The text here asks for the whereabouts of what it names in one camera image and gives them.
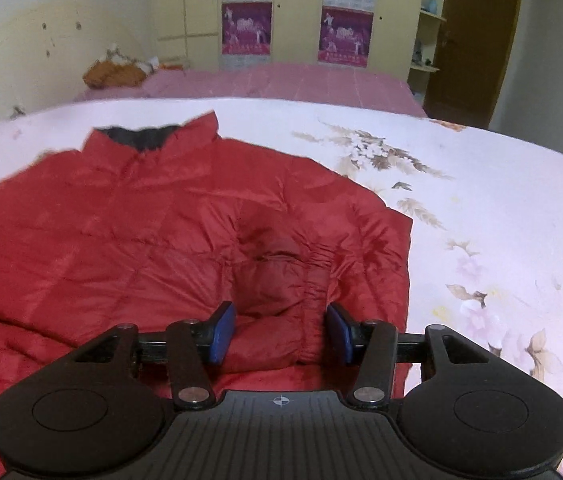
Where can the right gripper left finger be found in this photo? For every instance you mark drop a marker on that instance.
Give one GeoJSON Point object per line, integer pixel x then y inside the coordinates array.
{"type": "Point", "coordinates": [214, 336]}

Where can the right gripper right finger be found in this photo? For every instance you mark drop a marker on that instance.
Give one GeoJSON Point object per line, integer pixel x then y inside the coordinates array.
{"type": "Point", "coordinates": [345, 336]}

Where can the red quilted down jacket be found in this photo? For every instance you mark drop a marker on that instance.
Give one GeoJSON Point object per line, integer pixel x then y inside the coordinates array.
{"type": "Point", "coordinates": [148, 227]}

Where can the pink floral quilt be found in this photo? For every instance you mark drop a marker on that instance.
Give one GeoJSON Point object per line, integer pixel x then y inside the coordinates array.
{"type": "Point", "coordinates": [486, 211]}

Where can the pink bed sheet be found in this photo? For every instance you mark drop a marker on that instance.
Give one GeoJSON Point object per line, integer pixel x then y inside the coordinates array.
{"type": "Point", "coordinates": [323, 84]}

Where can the cream corner shelf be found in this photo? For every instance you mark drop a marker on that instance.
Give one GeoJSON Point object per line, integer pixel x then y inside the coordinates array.
{"type": "Point", "coordinates": [423, 65]}

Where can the lower right purple poster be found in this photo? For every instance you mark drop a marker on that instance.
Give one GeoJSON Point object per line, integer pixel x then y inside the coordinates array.
{"type": "Point", "coordinates": [344, 37]}

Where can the purple poster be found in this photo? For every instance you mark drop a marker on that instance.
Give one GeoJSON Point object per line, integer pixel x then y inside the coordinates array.
{"type": "Point", "coordinates": [246, 28]}
{"type": "Point", "coordinates": [344, 37]}

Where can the lower left purple poster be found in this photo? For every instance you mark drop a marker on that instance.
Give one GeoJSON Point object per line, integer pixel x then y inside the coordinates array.
{"type": "Point", "coordinates": [246, 28]}

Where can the cream arched headboard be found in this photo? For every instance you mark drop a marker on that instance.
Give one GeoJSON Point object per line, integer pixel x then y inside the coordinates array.
{"type": "Point", "coordinates": [44, 53]}

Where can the cream wardrobe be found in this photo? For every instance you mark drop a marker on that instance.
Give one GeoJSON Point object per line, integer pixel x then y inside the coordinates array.
{"type": "Point", "coordinates": [191, 30]}

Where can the brown wooden door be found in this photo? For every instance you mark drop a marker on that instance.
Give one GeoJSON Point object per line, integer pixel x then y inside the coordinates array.
{"type": "Point", "coordinates": [472, 53]}

